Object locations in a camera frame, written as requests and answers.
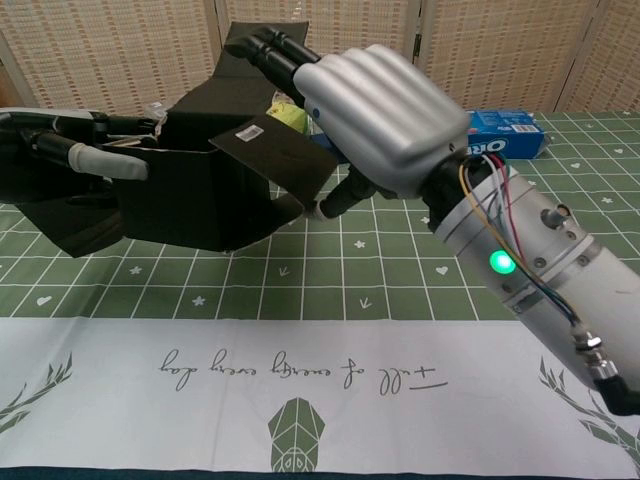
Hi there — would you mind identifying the dark blue rectangular box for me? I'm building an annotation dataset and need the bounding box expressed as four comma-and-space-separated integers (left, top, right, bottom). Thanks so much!
309, 132, 347, 166

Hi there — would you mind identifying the black paper box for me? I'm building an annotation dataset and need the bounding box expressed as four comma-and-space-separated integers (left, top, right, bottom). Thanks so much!
0, 19, 339, 259

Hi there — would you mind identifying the green grid tablecloth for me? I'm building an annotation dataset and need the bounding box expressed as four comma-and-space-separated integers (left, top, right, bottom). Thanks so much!
0, 109, 640, 474

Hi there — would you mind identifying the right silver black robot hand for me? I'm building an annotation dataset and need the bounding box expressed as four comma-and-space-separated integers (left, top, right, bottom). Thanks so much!
224, 27, 471, 221

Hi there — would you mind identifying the blue Oreo cookie box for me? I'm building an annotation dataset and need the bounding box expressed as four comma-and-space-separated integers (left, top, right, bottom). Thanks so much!
464, 108, 551, 160

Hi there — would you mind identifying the bamboo folding screen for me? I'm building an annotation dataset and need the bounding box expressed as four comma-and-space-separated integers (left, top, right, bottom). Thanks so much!
0, 0, 640, 119

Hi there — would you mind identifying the green tissue pack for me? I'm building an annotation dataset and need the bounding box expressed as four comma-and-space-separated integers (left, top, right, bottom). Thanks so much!
267, 94, 309, 134

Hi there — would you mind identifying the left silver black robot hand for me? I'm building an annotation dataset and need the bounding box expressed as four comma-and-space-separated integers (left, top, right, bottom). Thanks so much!
0, 107, 169, 201

